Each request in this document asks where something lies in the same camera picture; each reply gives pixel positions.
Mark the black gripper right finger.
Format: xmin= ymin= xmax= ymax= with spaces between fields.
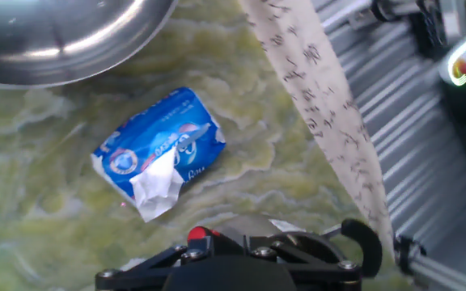
xmin=248 ymin=236 xmax=362 ymax=291

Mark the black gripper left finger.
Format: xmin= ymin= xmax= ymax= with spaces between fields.
xmin=94 ymin=232 xmax=214 ymax=291

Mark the black red-tipped tool handle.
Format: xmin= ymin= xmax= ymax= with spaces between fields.
xmin=187 ymin=226 xmax=221 ymax=243

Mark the steel mixing bowl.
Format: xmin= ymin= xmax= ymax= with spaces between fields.
xmin=0 ymin=0 xmax=180 ymax=90

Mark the black pole clamp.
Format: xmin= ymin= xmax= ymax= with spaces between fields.
xmin=393 ymin=234 xmax=428 ymax=276

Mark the blue tissue pack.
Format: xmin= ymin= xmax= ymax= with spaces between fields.
xmin=90 ymin=86 xmax=227 ymax=223

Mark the green marble patterned mat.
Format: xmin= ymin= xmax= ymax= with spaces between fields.
xmin=0 ymin=0 xmax=416 ymax=291

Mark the aluminium pole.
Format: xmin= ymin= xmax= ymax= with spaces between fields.
xmin=409 ymin=254 xmax=466 ymax=291

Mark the beige calligraphy cloth strip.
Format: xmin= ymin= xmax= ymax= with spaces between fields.
xmin=236 ymin=0 xmax=396 ymax=259

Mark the steel pot with black handles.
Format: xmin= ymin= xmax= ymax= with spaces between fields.
xmin=200 ymin=213 xmax=383 ymax=280

